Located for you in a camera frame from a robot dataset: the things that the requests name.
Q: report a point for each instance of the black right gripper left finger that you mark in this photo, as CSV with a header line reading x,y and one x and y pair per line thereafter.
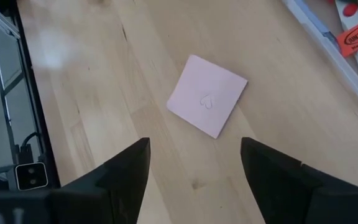
x,y
73,205

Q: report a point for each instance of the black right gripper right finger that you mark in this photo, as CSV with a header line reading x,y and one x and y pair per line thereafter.
x,y
291,193

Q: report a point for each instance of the pink sticky note pad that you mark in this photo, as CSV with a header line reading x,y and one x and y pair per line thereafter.
x,y
207,93

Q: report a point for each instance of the clear plastic pencil box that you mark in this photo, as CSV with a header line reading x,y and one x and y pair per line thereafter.
x,y
323,43

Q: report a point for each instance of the table level camera box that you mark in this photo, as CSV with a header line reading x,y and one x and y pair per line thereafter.
x,y
31,175

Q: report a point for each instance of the black metal table frame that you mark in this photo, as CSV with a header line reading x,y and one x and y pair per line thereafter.
x,y
35,93

